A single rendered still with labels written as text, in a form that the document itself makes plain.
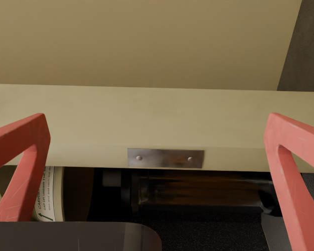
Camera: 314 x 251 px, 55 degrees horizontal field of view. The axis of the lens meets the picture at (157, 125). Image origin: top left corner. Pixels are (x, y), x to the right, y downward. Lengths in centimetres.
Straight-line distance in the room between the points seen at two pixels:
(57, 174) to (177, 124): 16
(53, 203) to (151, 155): 15
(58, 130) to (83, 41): 42
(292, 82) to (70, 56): 48
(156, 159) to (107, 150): 5
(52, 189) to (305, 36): 51
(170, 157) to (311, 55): 39
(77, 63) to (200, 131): 48
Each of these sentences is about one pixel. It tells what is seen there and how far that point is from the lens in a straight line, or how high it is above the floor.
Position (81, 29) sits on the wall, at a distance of 70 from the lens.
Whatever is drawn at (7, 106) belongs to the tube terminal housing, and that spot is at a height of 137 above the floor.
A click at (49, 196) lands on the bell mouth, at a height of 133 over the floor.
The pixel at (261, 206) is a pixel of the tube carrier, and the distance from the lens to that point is 44.
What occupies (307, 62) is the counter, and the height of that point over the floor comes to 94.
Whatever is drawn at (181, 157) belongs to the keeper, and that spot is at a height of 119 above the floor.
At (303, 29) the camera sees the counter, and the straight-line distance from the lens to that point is 65.
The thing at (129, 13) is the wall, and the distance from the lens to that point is 67.
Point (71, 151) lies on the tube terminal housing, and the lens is 29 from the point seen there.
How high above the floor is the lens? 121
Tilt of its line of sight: level
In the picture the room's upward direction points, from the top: 89 degrees counter-clockwise
